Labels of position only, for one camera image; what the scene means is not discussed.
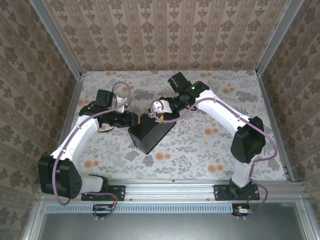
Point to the aluminium side rail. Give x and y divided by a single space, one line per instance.
272 112
71 110

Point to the small circuit board holder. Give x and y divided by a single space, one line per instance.
242 211
102 209

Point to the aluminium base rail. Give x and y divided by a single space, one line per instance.
170 190

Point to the grey metal sheet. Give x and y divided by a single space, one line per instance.
162 227

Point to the aluminium frame post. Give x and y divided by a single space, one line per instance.
55 37
277 37

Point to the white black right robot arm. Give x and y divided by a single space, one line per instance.
247 140

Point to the black box with painted lid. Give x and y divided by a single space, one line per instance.
150 135

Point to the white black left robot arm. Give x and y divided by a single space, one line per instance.
75 140

